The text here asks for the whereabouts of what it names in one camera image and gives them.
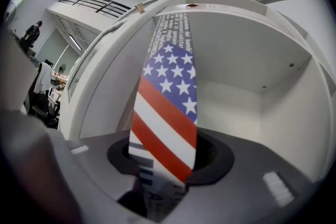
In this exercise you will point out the white garment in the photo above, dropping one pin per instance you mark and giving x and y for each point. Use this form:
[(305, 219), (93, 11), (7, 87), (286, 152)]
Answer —
[(43, 78)]

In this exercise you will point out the long strip light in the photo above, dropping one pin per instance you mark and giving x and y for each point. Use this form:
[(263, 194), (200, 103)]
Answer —
[(75, 42)]

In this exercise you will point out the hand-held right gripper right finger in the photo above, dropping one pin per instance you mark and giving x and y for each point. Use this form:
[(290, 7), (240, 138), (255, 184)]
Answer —
[(218, 160)]

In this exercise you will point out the small wooden clip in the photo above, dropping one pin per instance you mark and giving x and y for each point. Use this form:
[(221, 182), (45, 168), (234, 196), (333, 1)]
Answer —
[(140, 8)]

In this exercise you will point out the black balcony railing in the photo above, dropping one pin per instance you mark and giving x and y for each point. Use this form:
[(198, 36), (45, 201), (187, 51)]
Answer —
[(99, 4)]

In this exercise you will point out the flag print book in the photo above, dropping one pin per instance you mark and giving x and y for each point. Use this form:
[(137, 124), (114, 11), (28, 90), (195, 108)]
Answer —
[(162, 123)]

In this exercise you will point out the black chair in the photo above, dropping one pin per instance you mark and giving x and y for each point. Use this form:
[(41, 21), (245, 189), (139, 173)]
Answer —
[(44, 110)]

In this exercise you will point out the white shelf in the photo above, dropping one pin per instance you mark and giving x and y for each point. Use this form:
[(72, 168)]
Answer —
[(236, 65)]

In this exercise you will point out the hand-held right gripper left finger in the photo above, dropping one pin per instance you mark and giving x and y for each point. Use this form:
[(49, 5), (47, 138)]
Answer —
[(118, 154)]

